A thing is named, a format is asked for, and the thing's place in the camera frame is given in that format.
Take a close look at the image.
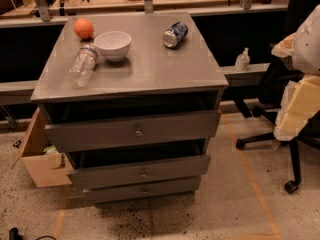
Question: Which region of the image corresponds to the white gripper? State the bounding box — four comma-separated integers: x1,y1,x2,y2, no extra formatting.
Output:
271,33,320,141

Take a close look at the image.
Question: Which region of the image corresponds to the grey top drawer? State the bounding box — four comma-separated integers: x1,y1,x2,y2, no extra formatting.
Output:
46,110,220,152

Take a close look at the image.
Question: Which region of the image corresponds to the grey drawer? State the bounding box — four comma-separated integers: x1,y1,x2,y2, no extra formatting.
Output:
46,110,220,152
68,155,211,189
83,176,201,203

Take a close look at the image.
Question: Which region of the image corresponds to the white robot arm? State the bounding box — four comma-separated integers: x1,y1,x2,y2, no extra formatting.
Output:
271,5,320,141

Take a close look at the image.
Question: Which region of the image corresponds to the grey middle drawer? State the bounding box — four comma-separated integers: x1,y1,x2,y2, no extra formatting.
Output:
68,155,211,189

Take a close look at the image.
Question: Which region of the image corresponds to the grey drawer cabinet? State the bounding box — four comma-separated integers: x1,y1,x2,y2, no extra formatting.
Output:
30,11,229,204

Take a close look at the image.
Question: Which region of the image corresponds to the grey bottom drawer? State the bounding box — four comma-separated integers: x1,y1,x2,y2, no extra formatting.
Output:
83,176,201,203

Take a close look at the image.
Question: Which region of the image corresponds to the black office chair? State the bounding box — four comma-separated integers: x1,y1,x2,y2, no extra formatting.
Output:
235,43,320,195

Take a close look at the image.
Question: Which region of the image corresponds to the hand sanitizer pump bottle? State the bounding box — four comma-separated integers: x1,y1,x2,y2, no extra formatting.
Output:
235,48,250,72

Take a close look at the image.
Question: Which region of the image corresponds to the blue soda can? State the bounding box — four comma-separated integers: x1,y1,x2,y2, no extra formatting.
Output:
163,22,188,48

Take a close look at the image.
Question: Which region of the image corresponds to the white bowl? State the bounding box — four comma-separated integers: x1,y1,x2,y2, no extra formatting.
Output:
94,31,132,62

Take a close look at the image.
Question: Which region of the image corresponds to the clear plastic water bottle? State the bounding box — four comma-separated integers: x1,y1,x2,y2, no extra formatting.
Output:
68,44,98,88

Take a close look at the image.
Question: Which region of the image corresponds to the orange fruit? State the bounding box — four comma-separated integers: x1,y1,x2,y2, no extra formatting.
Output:
74,18,94,40

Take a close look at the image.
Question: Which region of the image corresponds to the cardboard box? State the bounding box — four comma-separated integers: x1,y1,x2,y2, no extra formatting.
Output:
12,109,73,188

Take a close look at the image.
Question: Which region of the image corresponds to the grey metal rail shelf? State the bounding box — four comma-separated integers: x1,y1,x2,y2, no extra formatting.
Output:
0,60,268,105

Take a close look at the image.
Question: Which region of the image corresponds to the black cable on floor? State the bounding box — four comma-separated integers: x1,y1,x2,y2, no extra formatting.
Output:
8,227,58,240

